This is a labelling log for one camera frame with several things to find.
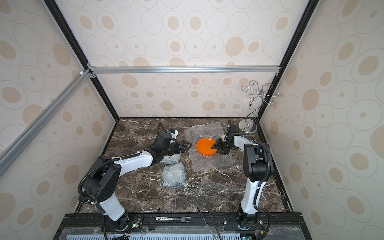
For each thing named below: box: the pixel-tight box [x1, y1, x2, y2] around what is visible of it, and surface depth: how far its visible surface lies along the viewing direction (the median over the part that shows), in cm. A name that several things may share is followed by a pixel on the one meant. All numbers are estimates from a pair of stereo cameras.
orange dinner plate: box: [196, 137, 218, 156], surface depth 105 cm
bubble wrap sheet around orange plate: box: [184, 122, 236, 173], surface depth 99 cm
